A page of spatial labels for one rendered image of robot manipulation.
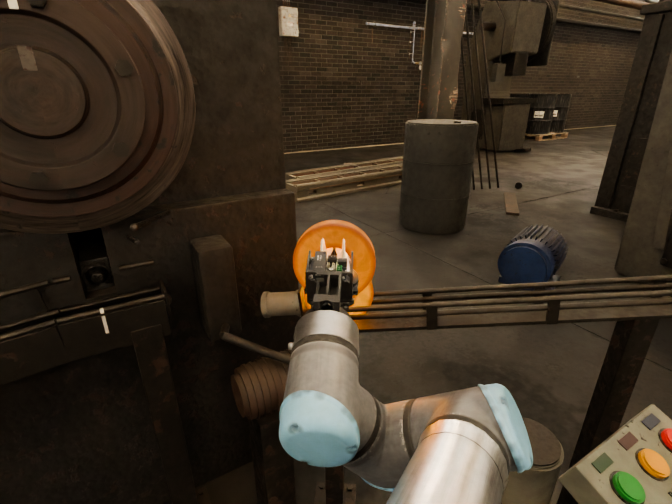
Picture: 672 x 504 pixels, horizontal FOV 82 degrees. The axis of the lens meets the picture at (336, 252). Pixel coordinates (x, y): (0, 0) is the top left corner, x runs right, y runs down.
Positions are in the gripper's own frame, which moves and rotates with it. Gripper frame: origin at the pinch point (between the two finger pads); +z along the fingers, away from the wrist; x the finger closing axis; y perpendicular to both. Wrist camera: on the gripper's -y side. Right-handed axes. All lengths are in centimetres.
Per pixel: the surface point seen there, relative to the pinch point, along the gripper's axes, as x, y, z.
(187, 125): 28.8, 17.8, 15.5
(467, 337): -60, -107, 68
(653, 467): -48, -16, -29
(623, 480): -42, -14, -32
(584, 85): -672, -297, 1173
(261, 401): 16.0, -34.1, -11.0
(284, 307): 11.5, -18.1, 2.4
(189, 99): 28.0, 22.1, 17.3
